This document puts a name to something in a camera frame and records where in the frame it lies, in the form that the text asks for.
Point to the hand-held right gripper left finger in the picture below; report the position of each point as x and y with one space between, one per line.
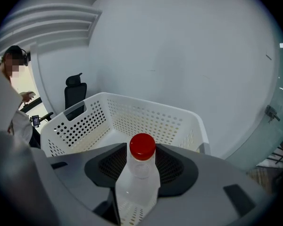
73 173

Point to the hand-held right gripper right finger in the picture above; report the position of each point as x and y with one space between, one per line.
210 171

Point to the red-capped clear bottle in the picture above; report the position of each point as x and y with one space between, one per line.
141 145

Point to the white plastic basket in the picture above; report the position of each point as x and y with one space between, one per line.
136 116

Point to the small black screen device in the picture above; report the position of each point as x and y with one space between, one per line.
35 121

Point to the black metal railing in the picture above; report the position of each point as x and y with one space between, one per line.
281 154

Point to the black mesh office chair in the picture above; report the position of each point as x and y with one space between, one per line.
75 95

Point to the white ceiling moulding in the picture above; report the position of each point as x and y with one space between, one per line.
49 25

